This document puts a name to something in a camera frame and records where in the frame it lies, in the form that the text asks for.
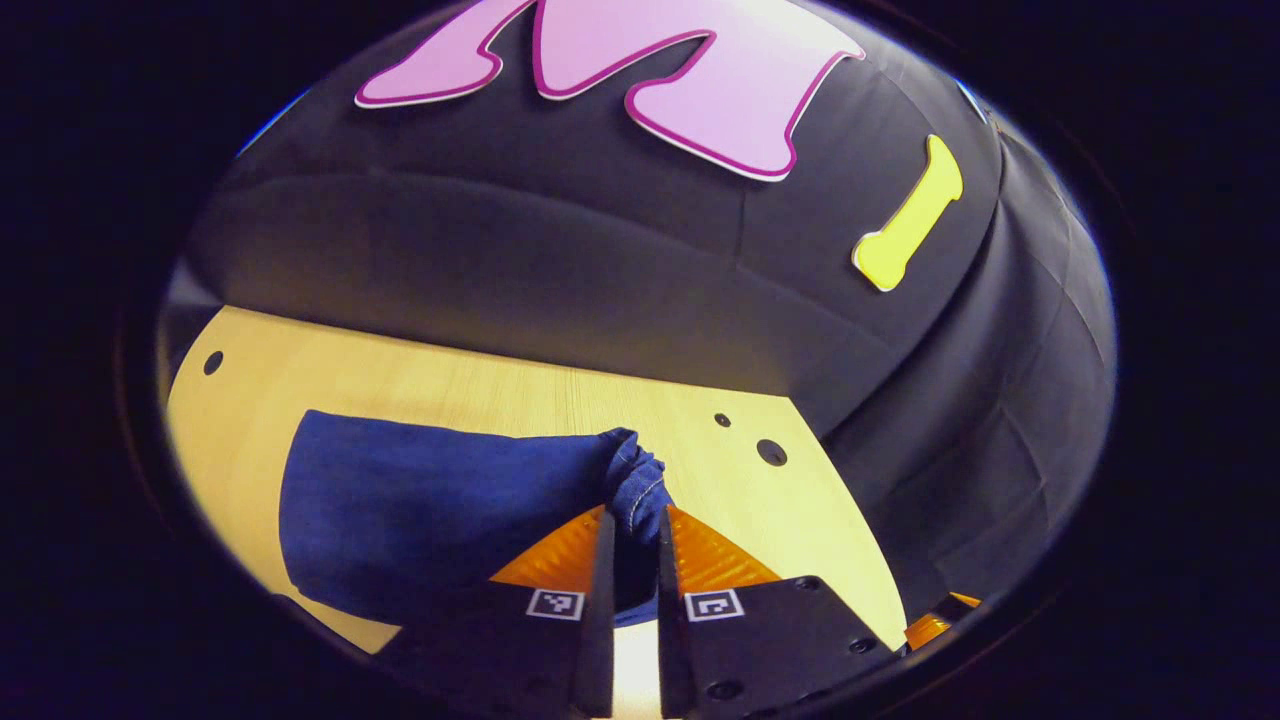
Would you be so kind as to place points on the blue denim jeans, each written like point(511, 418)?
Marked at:
point(420, 510)

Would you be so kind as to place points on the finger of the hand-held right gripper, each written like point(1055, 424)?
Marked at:
point(935, 620)

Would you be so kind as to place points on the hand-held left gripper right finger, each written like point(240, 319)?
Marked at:
point(672, 640)

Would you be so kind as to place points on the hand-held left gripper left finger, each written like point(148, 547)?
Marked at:
point(597, 620)

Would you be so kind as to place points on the black backdrop cloth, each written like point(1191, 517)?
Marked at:
point(600, 260)

